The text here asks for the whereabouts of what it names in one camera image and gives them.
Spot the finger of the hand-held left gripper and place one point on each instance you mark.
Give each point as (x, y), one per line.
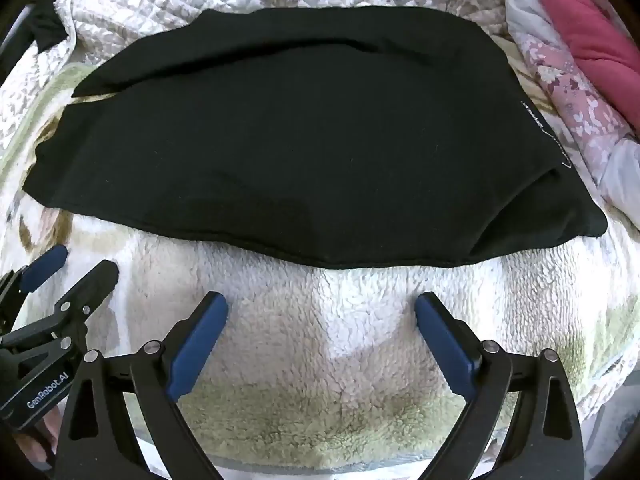
(92, 285)
(45, 265)

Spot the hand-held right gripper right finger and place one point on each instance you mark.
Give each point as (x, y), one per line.
(445, 340)

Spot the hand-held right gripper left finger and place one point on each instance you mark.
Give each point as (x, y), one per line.
(197, 340)

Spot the black pants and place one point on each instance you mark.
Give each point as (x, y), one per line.
(300, 135)

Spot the person's left hand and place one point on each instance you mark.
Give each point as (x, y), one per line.
(37, 447)

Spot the white floral fleece blanket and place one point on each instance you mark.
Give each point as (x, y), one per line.
(320, 325)

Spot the dark cloth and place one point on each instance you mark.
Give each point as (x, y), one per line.
(47, 25)

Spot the pink floral quilt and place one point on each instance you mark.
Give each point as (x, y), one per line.
(575, 105)

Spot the pink cloth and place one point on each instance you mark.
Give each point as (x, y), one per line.
(590, 35)

